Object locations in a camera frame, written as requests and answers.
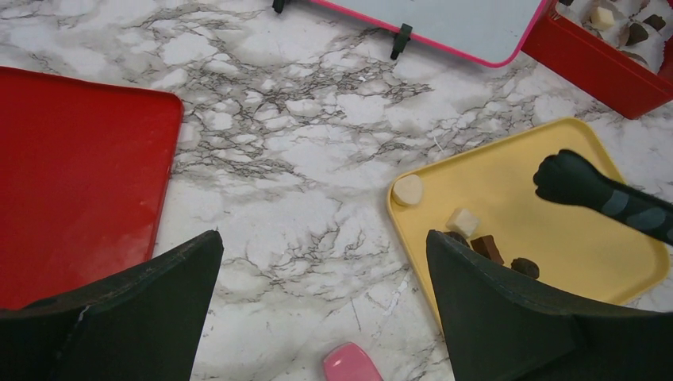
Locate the dark square chocolate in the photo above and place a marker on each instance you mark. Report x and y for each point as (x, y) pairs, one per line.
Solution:
(657, 22)

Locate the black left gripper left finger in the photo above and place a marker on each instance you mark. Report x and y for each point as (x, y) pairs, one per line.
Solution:
(143, 323)

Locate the pink-framed whiteboard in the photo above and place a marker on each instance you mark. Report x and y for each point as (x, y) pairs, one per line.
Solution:
(488, 32)

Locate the white cube chocolate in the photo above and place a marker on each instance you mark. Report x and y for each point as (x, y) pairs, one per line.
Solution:
(463, 221)

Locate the dark round chocolate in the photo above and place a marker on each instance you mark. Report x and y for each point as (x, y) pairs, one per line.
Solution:
(526, 267)

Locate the yellow plastic tray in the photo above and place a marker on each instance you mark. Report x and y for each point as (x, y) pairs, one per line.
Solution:
(577, 250)

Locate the black whiteboard stand foot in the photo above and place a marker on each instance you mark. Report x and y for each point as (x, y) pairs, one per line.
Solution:
(278, 5)

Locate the red box lid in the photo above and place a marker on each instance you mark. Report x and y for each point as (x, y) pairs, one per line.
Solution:
(84, 173)

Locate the brown square chocolate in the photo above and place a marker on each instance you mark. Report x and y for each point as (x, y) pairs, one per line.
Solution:
(487, 247)

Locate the white heart chocolate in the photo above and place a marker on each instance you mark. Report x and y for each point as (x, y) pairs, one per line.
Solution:
(408, 190)

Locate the dark oval chocolate upper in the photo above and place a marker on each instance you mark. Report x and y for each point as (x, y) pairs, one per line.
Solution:
(458, 237)

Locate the pink whiteboard eraser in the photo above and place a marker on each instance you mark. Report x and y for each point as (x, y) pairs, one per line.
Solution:
(349, 362)

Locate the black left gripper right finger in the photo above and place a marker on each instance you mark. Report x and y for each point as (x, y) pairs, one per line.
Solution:
(501, 325)

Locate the red chocolate box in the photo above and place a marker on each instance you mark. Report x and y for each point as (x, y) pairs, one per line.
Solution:
(608, 75)

